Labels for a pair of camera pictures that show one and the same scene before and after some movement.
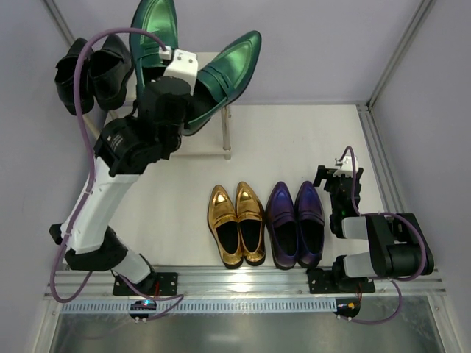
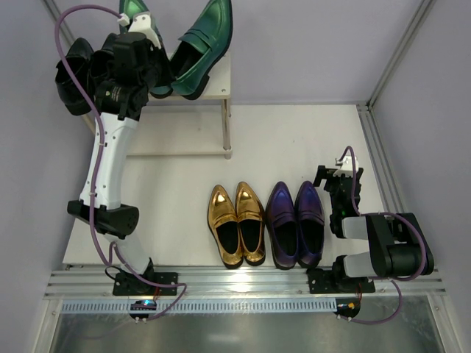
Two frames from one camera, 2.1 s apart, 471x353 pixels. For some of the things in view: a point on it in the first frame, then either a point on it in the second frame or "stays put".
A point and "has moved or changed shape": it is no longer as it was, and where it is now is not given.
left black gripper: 199,104 -> 162,64
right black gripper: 338,177 stays put
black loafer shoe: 65,79 stays put
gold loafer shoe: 251,225 stays put
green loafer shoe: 223,79 -> 200,48
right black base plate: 327,281 stays put
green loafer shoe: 162,17 has moved or changed shape
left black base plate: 155,284 stays put
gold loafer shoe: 223,222 stays put
